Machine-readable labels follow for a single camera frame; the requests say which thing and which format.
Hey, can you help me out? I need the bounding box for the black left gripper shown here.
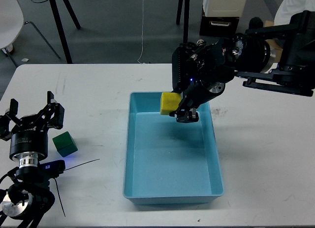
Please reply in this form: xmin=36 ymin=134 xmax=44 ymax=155
xmin=0 ymin=91 xmax=64 ymax=161

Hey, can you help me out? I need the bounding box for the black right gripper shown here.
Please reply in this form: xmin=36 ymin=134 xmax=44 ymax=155
xmin=168 ymin=42 xmax=234 ymax=123

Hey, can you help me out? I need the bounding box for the yellow foam block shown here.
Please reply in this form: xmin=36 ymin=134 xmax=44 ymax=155
xmin=160 ymin=92 xmax=181 ymax=115

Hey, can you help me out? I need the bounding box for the green foam block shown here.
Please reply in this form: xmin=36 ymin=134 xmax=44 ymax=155
xmin=53 ymin=131 xmax=78 ymax=158

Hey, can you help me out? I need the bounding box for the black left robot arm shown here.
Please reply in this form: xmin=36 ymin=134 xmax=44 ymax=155
xmin=0 ymin=91 xmax=65 ymax=228

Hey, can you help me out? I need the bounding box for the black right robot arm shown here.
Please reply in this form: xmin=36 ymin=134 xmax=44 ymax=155
xmin=166 ymin=10 xmax=315 ymax=123

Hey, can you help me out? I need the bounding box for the black drawer box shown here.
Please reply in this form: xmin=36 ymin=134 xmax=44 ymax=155
xmin=199 ymin=13 xmax=240 ymax=37

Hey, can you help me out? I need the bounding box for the white storage box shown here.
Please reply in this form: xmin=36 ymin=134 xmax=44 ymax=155
xmin=203 ymin=0 xmax=246 ymax=17

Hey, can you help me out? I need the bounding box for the light blue plastic bin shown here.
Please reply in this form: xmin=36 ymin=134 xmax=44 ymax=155
xmin=123 ymin=92 xmax=224 ymax=204

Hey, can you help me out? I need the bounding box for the white chair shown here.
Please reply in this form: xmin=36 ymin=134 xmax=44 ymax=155
xmin=0 ymin=0 xmax=60 ymax=67

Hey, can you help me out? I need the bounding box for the black tripod leg rear centre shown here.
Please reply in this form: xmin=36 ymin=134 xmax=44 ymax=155
xmin=176 ymin=0 xmax=184 ymax=25

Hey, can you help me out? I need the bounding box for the black tripod leg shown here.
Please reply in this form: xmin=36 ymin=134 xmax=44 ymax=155
xmin=49 ymin=0 xmax=73 ymax=64
xmin=176 ymin=0 xmax=184 ymax=25
xmin=63 ymin=0 xmax=81 ymax=30
xmin=183 ymin=0 xmax=190 ymax=43

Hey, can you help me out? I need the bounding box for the black tripod leg inner left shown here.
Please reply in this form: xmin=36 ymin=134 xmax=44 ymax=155
xmin=63 ymin=0 xmax=81 ymax=30

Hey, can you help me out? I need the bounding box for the seated person white shirt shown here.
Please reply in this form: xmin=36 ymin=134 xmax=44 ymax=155
xmin=274 ymin=0 xmax=315 ymax=26

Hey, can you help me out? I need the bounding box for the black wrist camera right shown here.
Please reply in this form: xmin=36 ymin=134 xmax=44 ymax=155
xmin=172 ymin=42 xmax=196 ymax=93

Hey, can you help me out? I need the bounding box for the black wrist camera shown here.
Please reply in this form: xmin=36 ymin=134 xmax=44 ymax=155
xmin=39 ymin=160 xmax=65 ymax=178
xmin=172 ymin=42 xmax=196 ymax=93

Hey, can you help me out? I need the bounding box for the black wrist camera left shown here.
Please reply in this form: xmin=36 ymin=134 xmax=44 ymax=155
xmin=39 ymin=160 xmax=65 ymax=178

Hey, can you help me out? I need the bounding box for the white hanging cable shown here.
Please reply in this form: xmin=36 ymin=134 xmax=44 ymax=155
xmin=137 ymin=0 xmax=151 ymax=65

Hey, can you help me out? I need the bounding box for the cardboard box with handles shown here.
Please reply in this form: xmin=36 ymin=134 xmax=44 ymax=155
xmin=264 ymin=21 xmax=283 ymax=51

